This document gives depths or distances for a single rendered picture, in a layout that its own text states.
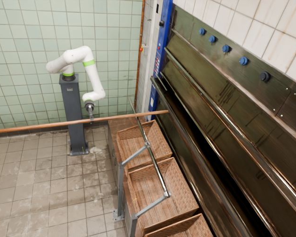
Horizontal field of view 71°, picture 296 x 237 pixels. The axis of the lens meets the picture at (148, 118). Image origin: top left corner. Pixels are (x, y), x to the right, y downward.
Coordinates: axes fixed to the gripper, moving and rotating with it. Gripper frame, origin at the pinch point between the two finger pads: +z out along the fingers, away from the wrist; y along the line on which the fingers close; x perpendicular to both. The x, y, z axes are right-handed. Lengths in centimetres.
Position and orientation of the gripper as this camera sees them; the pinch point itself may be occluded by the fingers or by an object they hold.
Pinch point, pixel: (91, 120)
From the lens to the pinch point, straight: 197.0
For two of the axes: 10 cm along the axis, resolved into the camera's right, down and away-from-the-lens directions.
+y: -1.1, 7.6, 6.4
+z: 3.1, 6.4, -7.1
